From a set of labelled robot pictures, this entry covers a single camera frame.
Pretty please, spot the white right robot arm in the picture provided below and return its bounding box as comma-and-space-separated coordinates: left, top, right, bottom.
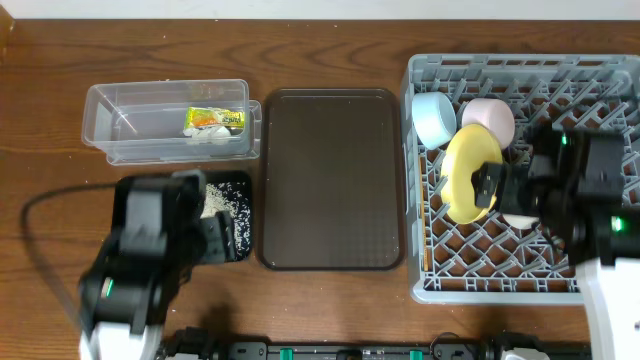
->
441, 125, 639, 359

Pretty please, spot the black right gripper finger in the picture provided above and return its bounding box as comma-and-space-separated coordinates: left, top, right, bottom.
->
497, 166, 530, 215
471, 162, 504, 209

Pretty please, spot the yellow plate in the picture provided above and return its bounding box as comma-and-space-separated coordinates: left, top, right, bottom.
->
441, 124, 503, 224

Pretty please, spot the white bowl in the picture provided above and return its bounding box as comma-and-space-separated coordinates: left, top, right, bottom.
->
461, 98, 515, 150

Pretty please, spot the white tissue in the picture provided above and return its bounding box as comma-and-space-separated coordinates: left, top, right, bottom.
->
183, 125, 231, 139

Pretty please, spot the dark brown serving tray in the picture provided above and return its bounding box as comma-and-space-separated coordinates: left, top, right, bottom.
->
256, 88, 404, 271

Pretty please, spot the grey dishwasher rack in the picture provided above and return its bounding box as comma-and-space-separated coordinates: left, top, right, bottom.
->
401, 54, 639, 305

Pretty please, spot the small white cup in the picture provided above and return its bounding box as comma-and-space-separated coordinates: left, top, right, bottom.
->
502, 214, 539, 230

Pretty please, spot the wooden chopstick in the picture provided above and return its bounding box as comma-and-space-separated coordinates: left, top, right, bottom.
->
420, 173, 431, 272

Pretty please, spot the clear plastic waste bin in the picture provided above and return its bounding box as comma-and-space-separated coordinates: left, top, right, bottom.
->
82, 79, 262, 165

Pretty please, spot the black waste tray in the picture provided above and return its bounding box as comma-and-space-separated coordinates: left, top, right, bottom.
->
110, 170, 252, 266

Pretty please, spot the light blue bowl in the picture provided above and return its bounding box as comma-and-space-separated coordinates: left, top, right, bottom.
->
411, 92, 457, 150

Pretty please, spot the pile of rice scraps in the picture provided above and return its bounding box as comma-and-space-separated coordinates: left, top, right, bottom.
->
201, 181, 252, 261

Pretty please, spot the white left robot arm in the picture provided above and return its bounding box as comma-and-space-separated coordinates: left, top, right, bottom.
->
79, 220, 207, 359

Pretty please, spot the green orange snack wrapper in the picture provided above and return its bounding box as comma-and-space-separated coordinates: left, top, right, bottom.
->
184, 107, 245, 129

